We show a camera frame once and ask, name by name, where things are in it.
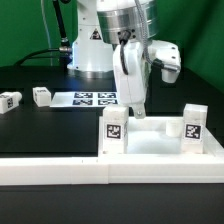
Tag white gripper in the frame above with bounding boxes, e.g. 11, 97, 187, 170
113, 42, 149, 119

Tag white square tabletop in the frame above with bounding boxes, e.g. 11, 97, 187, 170
98, 117, 224, 158

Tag white sheet with fiducial tags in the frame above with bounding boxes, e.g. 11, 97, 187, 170
51, 91, 117, 108

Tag white L-shaped obstacle fence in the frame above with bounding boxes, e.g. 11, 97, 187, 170
0, 135, 224, 186

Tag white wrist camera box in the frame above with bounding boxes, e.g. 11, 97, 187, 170
148, 40, 181, 84

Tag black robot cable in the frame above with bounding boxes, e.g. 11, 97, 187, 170
13, 0, 73, 67

